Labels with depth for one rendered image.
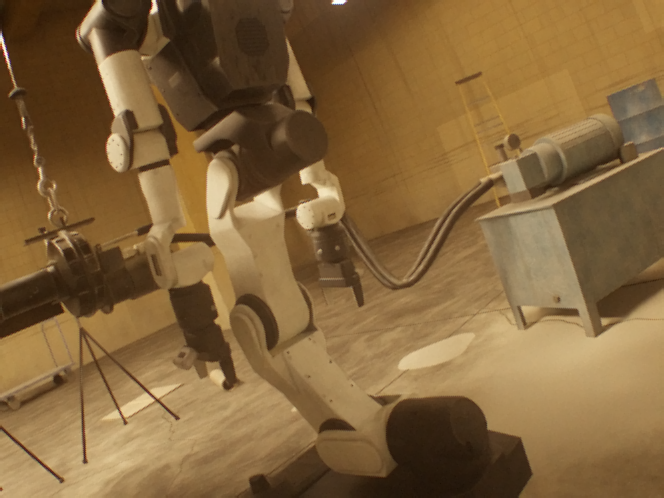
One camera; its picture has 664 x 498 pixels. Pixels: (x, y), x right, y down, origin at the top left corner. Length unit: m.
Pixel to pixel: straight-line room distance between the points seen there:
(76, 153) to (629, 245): 9.88
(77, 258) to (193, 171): 4.77
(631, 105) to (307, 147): 5.20
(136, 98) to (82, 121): 10.09
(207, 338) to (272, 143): 0.41
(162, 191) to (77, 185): 9.61
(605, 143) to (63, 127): 9.89
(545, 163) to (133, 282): 1.54
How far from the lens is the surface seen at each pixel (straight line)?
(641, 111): 6.06
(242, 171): 1.16
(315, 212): 1.36
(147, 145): 1.10
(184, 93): 1.20
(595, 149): 2.33
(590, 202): 2.13
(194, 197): 6.36
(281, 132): 1.07
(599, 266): 2.14
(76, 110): 11.26
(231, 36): 1.15
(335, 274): 1.42
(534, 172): 2.15
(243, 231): 1.22
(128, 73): 1.13
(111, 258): 1.91
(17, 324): 1.92
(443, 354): 2.51
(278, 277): 1.27
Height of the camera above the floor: 0.78
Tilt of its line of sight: 3 degrees down
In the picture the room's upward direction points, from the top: 22 degrees counter-clockwise
